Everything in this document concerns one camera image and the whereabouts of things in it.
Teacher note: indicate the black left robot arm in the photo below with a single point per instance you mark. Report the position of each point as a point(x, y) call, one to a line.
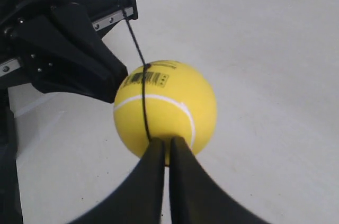
point(10, 197)

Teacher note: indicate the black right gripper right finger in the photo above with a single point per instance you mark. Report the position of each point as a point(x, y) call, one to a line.
point(195, 197)

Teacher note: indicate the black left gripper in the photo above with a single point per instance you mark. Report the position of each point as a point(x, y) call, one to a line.
point(57, 46)

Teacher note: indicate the yellow tennis ball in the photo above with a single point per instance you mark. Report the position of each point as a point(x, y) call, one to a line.
point(169, 99)

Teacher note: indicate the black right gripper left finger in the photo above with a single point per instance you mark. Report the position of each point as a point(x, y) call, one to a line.
point(139, 197)

